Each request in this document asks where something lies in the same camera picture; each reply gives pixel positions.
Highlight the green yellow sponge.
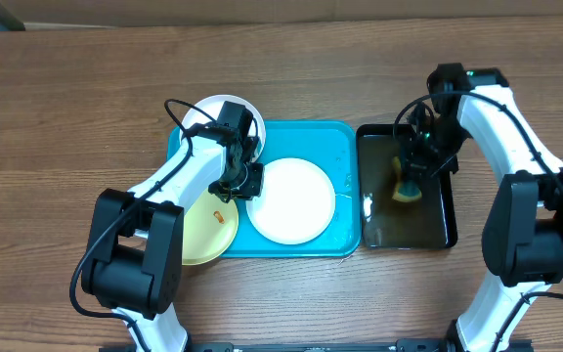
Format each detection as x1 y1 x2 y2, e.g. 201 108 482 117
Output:
392 156 422 203

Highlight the white plate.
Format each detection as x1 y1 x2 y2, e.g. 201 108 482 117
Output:
246 157 336 245

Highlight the pink plate with ketchup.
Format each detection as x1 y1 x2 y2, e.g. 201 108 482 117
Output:
182 95 266 161

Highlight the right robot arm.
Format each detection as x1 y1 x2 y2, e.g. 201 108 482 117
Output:
392 63 563 352

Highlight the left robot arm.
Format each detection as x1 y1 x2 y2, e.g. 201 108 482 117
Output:
69 98 265 351

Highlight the black water tray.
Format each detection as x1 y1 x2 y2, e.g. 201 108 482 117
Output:
356 124 458 250

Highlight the yellow plate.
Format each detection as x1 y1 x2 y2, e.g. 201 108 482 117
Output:
182 192 238 266

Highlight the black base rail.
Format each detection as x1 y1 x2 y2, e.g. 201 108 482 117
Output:
100 334 535 352

